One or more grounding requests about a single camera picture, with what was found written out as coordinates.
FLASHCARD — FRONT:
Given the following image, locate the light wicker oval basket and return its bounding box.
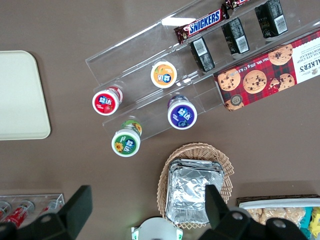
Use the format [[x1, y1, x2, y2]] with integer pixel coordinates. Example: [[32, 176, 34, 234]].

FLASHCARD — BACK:
[[156, 142, 235, 230]]

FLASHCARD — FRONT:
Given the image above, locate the dark woven rectangular basket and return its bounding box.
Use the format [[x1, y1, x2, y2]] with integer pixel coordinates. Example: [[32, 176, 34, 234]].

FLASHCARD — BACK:
[[235, 194, 320, 208]]

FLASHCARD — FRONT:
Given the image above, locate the teal snack packet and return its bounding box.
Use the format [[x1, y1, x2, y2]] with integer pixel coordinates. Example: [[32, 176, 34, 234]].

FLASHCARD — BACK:
[[299, 206, 314, 229]]

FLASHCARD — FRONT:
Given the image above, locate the clear wrapped cookie pack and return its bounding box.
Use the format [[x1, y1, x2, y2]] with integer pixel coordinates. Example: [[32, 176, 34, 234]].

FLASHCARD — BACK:
[[246, 206, 306, 226]]

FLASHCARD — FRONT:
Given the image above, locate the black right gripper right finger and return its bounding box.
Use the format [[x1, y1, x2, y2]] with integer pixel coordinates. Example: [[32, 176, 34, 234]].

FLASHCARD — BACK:
[[199, 184, 309, 240]]

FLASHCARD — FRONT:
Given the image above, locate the small black carton box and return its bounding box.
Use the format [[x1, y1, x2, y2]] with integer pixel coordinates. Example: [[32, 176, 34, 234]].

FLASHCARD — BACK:
[[190, 36, 216, 73], [254, 0, 287, 39], [221, 17, 250, 55]]

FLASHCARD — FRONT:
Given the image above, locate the red yogurt cup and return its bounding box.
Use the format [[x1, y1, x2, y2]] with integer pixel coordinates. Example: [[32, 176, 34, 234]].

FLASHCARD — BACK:
[[91, 85, 124, 116]]

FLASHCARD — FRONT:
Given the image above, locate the clear acrylic bottle rack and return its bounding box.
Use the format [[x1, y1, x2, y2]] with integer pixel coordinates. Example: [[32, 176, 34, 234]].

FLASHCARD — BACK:
[[0, 192, 66, 230]]

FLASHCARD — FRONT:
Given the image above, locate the yellow snack packet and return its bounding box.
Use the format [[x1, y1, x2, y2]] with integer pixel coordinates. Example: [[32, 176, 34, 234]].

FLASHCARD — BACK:
[[308, 206, 320, 238]]

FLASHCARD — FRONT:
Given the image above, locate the stack of foil trays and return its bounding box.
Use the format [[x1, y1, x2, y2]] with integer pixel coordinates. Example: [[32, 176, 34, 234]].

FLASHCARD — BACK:
[[165, 157, 225, 225]]

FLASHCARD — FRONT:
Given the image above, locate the red cola bottle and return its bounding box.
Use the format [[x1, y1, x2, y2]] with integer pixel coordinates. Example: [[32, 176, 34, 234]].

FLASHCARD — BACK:
[[2, 199, 35, 227], [0, 201, 13, 220]]

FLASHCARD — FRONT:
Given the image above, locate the white rectangular snack tray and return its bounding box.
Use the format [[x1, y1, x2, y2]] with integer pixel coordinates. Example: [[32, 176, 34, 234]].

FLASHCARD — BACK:
[[238, 199, 320, 240]]

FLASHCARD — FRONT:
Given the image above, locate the Snickers chocolate bar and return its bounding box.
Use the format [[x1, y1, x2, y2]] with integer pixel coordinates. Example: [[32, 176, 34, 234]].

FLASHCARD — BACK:
[[173, 6, 230, 45], [222, 0, 251, 10]]

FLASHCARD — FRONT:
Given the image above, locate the beige plastic tray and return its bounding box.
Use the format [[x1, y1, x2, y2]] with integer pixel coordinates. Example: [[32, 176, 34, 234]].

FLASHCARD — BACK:
[[0, 50, 52, 141]]

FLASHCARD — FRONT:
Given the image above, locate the clear acrylic stepped display stand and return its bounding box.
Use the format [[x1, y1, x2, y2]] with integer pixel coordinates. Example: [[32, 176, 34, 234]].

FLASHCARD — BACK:
[[84, 0, 320, 141]]

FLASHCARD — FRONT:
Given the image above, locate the orange yogurt cup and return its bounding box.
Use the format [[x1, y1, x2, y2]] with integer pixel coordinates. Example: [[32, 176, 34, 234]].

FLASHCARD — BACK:
[[150, 60, 178, 89]]

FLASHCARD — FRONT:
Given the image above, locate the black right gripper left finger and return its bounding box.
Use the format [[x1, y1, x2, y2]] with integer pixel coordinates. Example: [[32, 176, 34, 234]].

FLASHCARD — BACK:
[[0, 185, 93, 240]]

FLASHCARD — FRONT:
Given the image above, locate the red Walkers cookie box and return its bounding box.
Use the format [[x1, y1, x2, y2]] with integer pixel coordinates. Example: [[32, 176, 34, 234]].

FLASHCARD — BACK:
[[214, 29, 320, 113]]

